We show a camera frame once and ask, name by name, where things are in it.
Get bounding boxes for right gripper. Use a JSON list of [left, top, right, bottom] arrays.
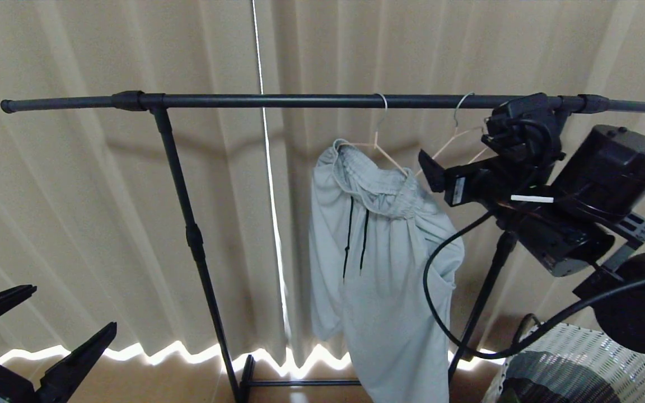
[[418, 148, 557, 212]]

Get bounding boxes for pink clothes hanger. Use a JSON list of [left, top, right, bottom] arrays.
[[338, 93, 411, 178], [415, 92, 492, 178]]

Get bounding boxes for pale grey shorts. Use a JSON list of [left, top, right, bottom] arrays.
[[309, 139, 466, 403]]

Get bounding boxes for black clothes rack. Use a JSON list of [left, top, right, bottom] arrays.
[[1, 91, 645, 403]]

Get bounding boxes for white laundry basket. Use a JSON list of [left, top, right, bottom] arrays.
[[482, 313, 645, 403]]

